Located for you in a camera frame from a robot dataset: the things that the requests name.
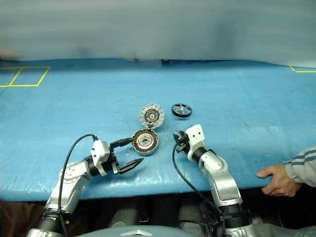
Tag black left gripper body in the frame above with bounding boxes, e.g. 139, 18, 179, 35
108, 141, 122, 175

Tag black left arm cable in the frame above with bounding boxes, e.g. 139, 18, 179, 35
58, 133, 98, 237

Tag grey hinged motor lid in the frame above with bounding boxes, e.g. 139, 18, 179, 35
139, 103, 165, 129

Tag yellow tape corner mark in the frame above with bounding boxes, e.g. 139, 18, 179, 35
290, 66, 316, 74

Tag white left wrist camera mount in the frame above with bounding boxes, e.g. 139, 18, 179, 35
90, 140, 111, 176

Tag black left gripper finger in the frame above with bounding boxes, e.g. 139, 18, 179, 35
118, 158, 145, 175
110, 138, 135, 149

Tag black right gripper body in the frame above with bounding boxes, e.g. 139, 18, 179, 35
178, 134, 191, 153

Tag dark grey rounded shape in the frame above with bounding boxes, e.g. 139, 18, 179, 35
177, 203, 210, 229
108, 207, 139, 228

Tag grey robot torso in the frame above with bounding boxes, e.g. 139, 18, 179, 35
74, 223, 205, 237

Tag black spoked rotor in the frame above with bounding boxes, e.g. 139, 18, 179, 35
171, 103, 193, 119

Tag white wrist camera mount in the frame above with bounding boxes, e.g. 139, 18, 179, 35
185, 124, 206, 160
90, 140, 111, 176

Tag grey fabric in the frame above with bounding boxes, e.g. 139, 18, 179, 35
246, 216, 316, 237

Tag yellow tape squares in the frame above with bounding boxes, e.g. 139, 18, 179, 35
0, 66, 51, 88

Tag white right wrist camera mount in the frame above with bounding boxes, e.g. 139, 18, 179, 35
185, 124, 206, 160

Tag silver motor housing copper windings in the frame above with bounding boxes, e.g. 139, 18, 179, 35
132, 130, 158, 156

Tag bare person hand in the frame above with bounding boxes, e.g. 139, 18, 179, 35
256, 164, 301, 198

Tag blue plastic table cover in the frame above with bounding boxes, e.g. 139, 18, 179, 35
0, 58, 316, 202

